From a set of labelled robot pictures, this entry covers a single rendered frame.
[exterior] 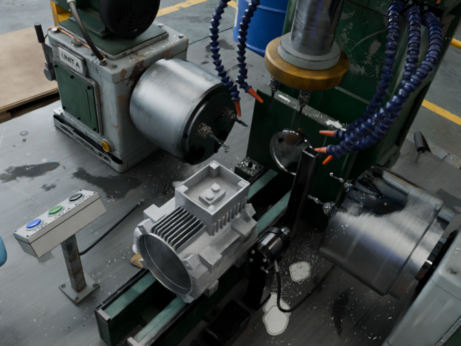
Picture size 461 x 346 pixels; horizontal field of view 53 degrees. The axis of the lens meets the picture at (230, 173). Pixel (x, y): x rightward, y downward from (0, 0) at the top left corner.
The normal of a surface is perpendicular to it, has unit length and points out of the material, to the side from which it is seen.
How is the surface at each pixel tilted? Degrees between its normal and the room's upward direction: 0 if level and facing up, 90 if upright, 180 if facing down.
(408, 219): 24
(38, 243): 60
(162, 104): 51
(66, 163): 0
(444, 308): 90
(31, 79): 0
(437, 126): 0
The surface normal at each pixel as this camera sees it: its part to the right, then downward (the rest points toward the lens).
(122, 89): 0.77, 0.50
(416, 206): 0.00, -0.62
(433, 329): -0.63, 0.49
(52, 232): 0.72, 0.07
